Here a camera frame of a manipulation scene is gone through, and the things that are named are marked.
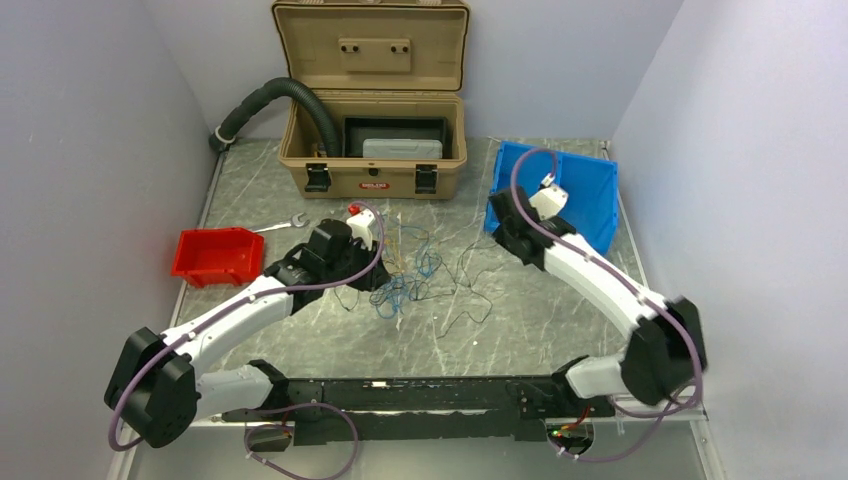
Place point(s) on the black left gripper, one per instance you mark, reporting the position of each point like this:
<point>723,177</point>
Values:
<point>373,279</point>

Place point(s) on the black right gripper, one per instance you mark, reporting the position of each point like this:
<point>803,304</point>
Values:
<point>500,234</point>

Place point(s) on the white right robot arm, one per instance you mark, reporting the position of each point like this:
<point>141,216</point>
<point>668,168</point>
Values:
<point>664,348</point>

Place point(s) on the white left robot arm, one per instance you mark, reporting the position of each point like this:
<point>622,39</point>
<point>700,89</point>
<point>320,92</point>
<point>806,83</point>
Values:
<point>162,382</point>

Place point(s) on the blue bin right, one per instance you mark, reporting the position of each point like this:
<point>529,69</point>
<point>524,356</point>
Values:
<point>592,205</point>

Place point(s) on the silver wrench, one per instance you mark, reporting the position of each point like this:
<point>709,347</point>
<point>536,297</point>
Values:
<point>298,220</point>

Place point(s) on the grey plastic box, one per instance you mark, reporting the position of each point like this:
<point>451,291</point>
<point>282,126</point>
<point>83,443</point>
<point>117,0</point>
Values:
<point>402,149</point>

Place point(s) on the black tray in case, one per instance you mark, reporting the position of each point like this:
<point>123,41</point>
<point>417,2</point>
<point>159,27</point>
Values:
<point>357,129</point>

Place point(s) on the red bin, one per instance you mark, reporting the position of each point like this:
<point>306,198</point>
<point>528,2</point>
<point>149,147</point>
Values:
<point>206,257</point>

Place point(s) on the tan tool case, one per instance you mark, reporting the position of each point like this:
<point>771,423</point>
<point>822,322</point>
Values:
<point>374,58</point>

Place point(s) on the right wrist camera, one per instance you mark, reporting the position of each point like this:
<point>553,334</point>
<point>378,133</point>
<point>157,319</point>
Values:
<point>550,199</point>

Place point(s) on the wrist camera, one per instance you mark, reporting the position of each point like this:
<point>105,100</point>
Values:
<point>361,221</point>
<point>550,199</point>

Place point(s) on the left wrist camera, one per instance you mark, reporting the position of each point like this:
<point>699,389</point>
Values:
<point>361,221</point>

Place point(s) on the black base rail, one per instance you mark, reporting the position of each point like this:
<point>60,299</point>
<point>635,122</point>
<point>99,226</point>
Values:
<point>322,410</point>

